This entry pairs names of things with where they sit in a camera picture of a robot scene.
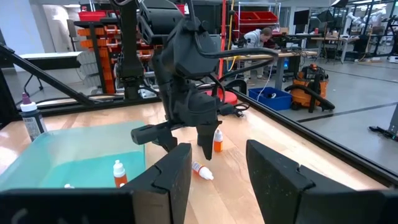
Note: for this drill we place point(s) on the large blue food coloring bottle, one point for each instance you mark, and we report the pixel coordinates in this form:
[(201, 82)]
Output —
[(32, 123)]

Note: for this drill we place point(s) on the rack with red bins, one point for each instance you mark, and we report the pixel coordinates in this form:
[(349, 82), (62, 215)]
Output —
[(258, 17)]

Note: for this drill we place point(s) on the red plastic storage bin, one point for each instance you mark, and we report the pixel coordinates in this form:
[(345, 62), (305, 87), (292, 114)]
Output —
[(93, 15)]

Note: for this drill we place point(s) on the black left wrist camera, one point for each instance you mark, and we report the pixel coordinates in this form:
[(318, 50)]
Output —
[(192, 53)]

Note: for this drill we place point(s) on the black monitor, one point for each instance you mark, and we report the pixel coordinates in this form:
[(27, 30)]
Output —
[(301, 17)]

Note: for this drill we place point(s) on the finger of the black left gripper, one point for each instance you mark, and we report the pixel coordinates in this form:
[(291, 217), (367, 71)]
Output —
[(207, 140), (168, 143)]

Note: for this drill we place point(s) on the small white-capped food coloring bottle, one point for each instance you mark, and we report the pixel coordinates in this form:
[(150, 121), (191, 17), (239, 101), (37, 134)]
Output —
[(68, 186)]

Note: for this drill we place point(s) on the white table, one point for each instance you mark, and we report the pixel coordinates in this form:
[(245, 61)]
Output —
[(46, 56)]

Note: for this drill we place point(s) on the person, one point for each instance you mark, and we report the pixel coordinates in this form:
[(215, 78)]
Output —
[(255, 39)]

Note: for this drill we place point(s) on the black metal table frame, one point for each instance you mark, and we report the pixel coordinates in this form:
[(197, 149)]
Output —
[(342, 152)]

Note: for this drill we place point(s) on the rack with orange bins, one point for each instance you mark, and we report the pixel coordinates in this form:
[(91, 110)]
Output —
[(107, 71)]

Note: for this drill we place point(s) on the green translucent plastic bin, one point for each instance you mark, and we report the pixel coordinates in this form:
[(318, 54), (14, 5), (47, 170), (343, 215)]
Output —
[(77, 149)]

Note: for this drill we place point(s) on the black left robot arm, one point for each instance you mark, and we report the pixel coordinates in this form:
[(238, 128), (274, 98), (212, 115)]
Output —
[(130, 46)]

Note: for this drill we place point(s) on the small orange food coloring bottle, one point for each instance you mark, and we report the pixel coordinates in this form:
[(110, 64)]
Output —
[(218, 144), (202, 170), (119, 180)]

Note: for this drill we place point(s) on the orange shop vacuum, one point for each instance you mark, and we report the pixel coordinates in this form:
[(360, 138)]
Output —
[(304, 93)]

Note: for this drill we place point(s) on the wooden workbench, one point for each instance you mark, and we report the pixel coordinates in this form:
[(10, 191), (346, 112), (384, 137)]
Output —
[(280, 55)]

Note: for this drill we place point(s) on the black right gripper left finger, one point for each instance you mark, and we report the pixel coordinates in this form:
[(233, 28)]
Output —
[(168, 186)]

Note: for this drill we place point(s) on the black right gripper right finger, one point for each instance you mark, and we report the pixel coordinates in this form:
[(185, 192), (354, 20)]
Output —
[(289, 193)]

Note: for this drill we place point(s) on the blue plastic bin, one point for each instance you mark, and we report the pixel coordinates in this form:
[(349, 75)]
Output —
[(280, 101)]

